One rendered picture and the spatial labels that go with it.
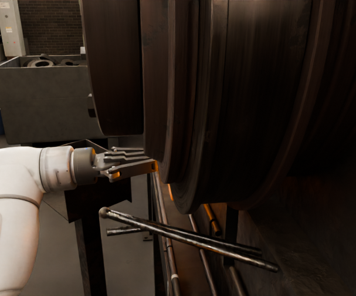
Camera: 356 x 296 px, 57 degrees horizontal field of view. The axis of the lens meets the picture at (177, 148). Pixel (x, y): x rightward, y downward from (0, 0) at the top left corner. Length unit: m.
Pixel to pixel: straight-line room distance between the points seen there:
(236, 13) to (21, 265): 0.52
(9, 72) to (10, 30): 7.20
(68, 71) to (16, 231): 2.31
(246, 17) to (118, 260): 1.60
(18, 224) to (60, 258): 1.20
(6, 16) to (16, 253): 9.60
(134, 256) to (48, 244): 0.47
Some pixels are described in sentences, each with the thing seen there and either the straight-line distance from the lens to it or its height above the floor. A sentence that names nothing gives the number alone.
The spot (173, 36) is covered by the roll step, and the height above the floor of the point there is 1.11.
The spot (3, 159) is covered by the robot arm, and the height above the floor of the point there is 0.87.
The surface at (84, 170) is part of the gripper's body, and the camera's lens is 0.67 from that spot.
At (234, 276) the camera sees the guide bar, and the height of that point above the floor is 0.76.
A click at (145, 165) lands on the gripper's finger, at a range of 0.65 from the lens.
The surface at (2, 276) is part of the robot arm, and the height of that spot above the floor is 0.74.
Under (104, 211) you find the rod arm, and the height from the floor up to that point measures 0.90.
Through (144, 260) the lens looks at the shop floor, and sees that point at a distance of 1.73.
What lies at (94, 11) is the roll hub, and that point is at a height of 1.12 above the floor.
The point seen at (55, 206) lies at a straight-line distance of 1.05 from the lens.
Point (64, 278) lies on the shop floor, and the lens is 1.71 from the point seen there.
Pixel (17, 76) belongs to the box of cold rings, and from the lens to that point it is 2.93.
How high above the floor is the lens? 1.12
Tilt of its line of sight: 22 degrees down
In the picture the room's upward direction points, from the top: straight up
